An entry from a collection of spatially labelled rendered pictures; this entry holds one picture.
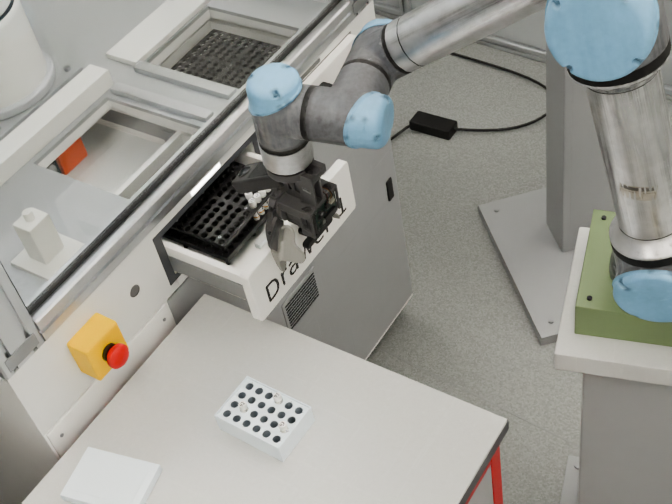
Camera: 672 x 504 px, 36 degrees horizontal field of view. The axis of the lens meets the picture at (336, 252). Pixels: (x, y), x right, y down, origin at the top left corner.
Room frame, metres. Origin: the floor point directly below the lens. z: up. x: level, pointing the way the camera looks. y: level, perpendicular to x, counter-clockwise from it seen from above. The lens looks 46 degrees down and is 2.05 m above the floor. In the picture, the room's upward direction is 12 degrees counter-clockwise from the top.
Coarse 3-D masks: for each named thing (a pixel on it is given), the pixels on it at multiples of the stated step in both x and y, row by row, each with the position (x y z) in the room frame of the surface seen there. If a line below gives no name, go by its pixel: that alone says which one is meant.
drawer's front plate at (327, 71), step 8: (344, 40) 1.64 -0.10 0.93; (352, 40) 1.64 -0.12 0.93; (336, 48) 1.62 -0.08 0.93; (344, 48) 1.62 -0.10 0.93; (328, 56) 1.60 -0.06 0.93; (336, 56) 1.60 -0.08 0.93; (344, 56) 1.61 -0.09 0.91; (320, 64) 1.58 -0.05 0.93; (328, 64) 1.58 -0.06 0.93; (336, 64) 1.59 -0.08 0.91; (312, 72) 1.56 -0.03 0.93; (320, 72) 1.56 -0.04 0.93; (328, 72) 1.57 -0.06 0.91; (336, 72) 1.59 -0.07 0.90; (312, 80) 1.54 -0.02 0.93; (320, 80) 1.55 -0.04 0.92; (328, 80) 1.57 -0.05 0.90
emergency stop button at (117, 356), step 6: (114, 348) 1.03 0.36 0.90; (120, 348) 1.03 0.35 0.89; (126, 348) 1.03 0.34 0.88; (108, 354) 1.02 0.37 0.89; (114, 354) 1.02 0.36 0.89; (120, 354) 1.02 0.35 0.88; (126, 354) 1.03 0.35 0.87; (108, 360) 1.02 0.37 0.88; (114, 360) 1.01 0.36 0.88; (120, 360) 1.02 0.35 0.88; (126, 360) 1.03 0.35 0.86; (114, 366) 1.01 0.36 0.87; (120, 366) 1.02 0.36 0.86
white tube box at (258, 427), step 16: (240, 384) 0.99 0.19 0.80; (256, 384) 0.98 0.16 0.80; (240, 400) 0.96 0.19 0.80; (256, 400) 0.95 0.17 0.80; (272, 400) 0.95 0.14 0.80; (288, 400) 0.94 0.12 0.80; (224, 416) 0.94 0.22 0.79; (240, 416) 0.93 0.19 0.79; (256, 416) 0.93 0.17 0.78; (272, 416) 0.92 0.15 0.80; (288, 416) 0.91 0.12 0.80; (304, 416) 0.90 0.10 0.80; (240, 432) 0.91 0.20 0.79; (256, 432) 0.89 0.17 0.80; (272, 432) 0.89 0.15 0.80; (288, 432) 0.88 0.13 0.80; (304, 432) 0.90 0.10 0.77; (272, 448) 0.86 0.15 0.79; (288, 448) 0.87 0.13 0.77
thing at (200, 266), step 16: (240, 160) 1.42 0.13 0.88; (256, 160) 1.39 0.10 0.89; (176, 256) 1.21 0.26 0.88; (192, 256) 1.19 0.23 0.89; (208, 256) 1.24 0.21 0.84; (240, 256) 1.22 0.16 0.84; (192, 272) 1.19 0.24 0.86; (208, 272) 1.16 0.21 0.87; (224, 272) 1.14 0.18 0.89; (240, 272) 1.13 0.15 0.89; (224, 288) 1.15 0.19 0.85; (240, 288) 1.12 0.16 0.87
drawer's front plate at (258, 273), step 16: (336, 176) 1.27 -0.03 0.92; (352, 192) 1.30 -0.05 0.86; (352, 208) 1.29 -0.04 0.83; (288, 224) 1.18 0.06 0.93; (336, 224) 1.25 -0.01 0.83; (256, 256) 1.12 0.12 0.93; (272, 256) 1.13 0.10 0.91; (256, 272) 1.10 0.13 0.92; (272, 272) 1.12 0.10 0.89; (288, 272) 1.15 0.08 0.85; (256, 288) 1.09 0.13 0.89; (272, 288) 1.11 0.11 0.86; (288, 288) 1.14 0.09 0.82; (256, 304) 1.08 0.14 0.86; (272, 304) 1.11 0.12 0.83
